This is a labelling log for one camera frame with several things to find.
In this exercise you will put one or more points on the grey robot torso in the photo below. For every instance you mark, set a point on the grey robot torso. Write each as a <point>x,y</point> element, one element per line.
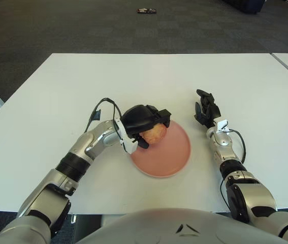
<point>146,228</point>

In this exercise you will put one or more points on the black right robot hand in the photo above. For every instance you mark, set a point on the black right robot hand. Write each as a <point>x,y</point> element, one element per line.
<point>208,113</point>

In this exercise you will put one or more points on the red yellow apple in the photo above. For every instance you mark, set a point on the red yellow apple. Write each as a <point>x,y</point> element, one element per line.
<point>155,134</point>

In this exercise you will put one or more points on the pink round plate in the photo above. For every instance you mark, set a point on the pink round plate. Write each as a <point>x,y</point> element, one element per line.
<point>166,155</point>

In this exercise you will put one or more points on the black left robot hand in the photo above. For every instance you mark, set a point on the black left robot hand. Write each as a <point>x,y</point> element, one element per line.
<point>140,119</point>

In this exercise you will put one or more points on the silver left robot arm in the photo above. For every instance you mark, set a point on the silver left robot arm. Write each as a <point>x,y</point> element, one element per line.
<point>65,172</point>

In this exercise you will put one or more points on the small dark floor object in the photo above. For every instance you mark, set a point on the small dark floor object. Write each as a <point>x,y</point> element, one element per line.
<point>147,11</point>

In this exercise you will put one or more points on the dark blue bulky object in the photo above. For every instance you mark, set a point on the dark blue bulky object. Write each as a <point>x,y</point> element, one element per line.
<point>250,6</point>

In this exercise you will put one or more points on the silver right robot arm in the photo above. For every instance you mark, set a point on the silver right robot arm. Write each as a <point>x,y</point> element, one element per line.
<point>253,198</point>

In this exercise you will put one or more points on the dark table leg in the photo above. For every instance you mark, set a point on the dark table leg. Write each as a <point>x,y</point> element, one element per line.
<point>88,226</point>

